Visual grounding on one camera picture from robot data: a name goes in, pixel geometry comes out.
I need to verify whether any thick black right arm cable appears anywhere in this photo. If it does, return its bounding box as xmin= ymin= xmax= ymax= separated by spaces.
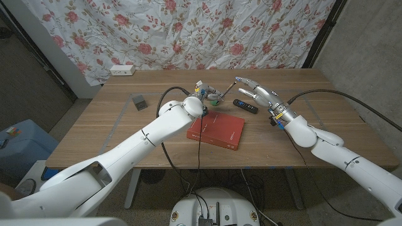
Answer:
xmin=287 ymin=89 xmax=402 ymax=132

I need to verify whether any black backdrop stand pole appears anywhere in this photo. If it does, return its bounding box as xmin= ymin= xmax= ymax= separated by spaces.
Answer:
xmin=301 ymin=0 xmax=348 ymax=69

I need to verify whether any black TV remote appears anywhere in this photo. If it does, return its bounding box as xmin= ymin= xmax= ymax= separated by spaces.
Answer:
xmin=232 ymin=99 xmax=259 ymax=115

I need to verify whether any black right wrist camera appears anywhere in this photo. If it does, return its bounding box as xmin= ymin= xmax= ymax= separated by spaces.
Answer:
xmin=269 ymin=114 xmax=285 ymax=130

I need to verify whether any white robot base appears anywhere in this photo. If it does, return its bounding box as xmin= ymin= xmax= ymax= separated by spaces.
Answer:
xmin=169 ymin=187 xmax=261 ymax=226

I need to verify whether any small grey box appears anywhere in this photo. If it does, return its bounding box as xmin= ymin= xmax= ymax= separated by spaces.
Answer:
xmin=131 ymin=94 xmax=148 ymax=112

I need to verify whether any person's bare leg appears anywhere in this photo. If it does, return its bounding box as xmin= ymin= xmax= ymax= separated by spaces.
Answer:
xmin=0 ymin=183 xmax=24 ymax=202

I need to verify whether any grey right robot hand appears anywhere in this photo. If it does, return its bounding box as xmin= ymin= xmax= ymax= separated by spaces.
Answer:
xmin=235 ymin=77 xmax=285 ymax=111

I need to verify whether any blue storage bin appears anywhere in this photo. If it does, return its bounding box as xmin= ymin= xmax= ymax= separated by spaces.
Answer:
xmin=0 ymin=119 xmax=60 ymax=183

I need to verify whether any blue floor item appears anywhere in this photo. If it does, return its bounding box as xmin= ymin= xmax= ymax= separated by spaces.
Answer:
xmin=40 ymin=167 xmax=63 ymax=181

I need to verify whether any red hardcover book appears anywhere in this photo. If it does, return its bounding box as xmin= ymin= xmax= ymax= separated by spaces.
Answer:
xmin=186 ymin=108 xmax=246 ymax=151

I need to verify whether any grey sneaker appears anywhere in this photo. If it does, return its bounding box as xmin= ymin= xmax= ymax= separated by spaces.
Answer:
xmin=15 ymin=178 xmax=36 ymax=197

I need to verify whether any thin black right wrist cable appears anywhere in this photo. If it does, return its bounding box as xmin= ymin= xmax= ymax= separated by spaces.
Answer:
xmin=283 ymin=128 xmax=384 ymax=222

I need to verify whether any grey table leg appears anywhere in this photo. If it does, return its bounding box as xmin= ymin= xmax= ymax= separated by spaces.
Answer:
xmin=284 ymin=168 xmax=305 ymax=210

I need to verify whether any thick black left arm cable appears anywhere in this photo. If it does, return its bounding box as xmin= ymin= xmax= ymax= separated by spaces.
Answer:
xmin=156 ymin=86 xmax=192 ymax=191

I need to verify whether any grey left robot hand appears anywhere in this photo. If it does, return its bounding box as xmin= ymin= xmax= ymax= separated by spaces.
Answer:
xmin=194 ymin=80 xmax=225 ymax=103

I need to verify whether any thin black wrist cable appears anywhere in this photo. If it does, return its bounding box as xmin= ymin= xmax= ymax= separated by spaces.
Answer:
xmin=187 ymin=116 xmax=204 ymax=197
xmin=283 ymin=128 xmax=384 ymax=222

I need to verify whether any floral backdrop sheet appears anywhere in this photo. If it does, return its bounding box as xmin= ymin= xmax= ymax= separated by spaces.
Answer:
xmin=21 ymin=0 xmax=337 ymax=87

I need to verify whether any black round floor fan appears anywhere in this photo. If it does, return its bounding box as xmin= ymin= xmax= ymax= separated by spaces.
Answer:
xmin=139 ymin=169 xmax=166 ymax=185

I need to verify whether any thin black left wrist cable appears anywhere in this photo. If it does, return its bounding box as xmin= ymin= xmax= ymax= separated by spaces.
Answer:
xmin=187 ymin=116 xmax=204 ymax=197

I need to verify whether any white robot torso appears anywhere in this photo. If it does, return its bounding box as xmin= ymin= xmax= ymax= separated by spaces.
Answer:
xmin=0 ymin=217 xmax=128 ymax=226

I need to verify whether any black floor cable tangle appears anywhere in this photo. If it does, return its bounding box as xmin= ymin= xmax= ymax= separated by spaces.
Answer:
xmin=178 ymin=168 xmax=268 ymax=210

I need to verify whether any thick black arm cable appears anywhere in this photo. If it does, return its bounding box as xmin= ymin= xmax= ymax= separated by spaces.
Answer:
xmin=156 ymin=86 xmax=192 ymax=191
xmin=287 ymin=89 xmax=402 ymax=132

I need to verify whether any white power strip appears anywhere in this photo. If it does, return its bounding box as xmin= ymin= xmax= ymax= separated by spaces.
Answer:
xmin=109 ymin=64 xmax=136 ymax=77

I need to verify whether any black mechanical pencil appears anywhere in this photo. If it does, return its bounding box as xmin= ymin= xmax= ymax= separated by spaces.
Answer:
xmin=219 ymin=81 xmax=237 ymax=99

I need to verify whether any white table leg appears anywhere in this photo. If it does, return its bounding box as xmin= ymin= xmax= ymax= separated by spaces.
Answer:
xmin=124 ymin=171 xmax=142 ymax=210

